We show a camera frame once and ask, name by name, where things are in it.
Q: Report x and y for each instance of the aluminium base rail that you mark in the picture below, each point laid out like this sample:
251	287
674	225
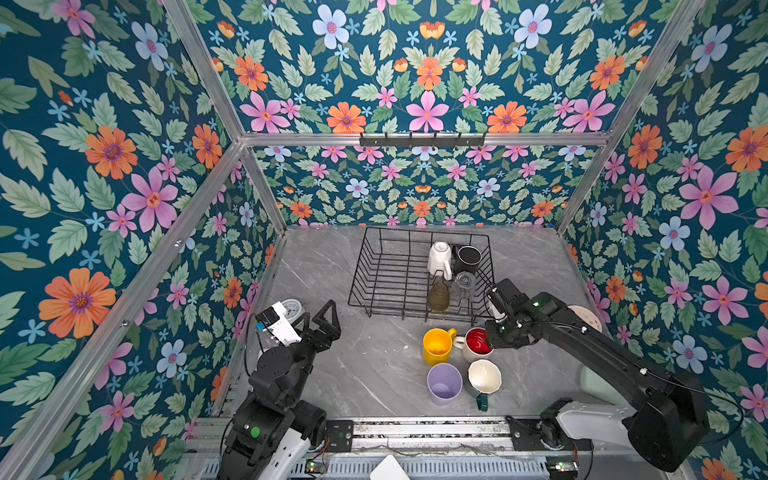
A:
409	436

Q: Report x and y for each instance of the beige round plate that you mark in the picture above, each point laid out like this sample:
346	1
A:
588	316

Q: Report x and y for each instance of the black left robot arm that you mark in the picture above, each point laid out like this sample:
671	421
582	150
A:
274	427

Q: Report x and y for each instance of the yellow mug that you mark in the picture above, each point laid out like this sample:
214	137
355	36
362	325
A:
437	345

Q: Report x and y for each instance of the lavender cup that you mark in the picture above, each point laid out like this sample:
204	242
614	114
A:
444	383

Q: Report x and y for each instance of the black wire dish rack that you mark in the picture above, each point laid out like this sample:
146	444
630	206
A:
391	275

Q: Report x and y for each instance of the clear glass cup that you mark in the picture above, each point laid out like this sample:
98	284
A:
464	285

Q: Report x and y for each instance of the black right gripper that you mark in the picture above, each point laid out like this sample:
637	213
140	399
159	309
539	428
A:
495	343

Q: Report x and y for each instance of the black wall hook rail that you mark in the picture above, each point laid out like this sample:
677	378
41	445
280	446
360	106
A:
409	140

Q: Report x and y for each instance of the black mug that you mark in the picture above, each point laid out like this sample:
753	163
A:
467	259

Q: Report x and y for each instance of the white green mug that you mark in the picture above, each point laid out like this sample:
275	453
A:
483	380

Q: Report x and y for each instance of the red white mug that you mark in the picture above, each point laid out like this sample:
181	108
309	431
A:
474	344

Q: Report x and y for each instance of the white alarm clock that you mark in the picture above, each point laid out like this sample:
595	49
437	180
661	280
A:
293	309

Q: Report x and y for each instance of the mint green case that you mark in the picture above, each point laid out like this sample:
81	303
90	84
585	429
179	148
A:
592	384

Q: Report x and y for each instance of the white faceted mug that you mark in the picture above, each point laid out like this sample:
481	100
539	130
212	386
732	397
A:
439	260

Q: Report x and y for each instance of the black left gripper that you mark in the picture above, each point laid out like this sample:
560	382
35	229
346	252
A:
332	335

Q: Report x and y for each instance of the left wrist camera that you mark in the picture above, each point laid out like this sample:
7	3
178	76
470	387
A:
275	320

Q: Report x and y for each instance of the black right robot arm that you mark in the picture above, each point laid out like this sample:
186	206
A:
664	416

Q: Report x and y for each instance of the olive green glass cup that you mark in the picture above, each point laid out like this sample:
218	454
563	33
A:
439	297

